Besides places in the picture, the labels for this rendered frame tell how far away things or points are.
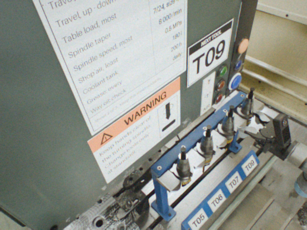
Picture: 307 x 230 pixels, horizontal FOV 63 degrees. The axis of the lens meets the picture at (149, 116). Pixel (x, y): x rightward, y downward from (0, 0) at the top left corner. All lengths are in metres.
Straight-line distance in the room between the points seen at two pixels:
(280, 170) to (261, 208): 0.23
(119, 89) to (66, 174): 0.12
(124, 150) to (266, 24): 1.07
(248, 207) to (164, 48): 1.08
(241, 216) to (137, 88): 1.04
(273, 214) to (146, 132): 1.05
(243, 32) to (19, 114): 0.36
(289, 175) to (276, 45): 0.62
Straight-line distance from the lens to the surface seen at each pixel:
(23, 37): 0.22
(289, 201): 1.41
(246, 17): 0.45
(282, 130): 0.91
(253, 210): 1.30
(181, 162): 0.74
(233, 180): 1.11
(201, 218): 1.04
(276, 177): 1.42
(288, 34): 1.29
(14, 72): 0.22
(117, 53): 0.26
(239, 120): 0.94
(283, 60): 1.35
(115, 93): 0.29
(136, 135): 0.36
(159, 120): 0.38
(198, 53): 0.37
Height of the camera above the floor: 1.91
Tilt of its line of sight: 48 degrees down
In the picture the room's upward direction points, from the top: 8 degrees counter-clockwise
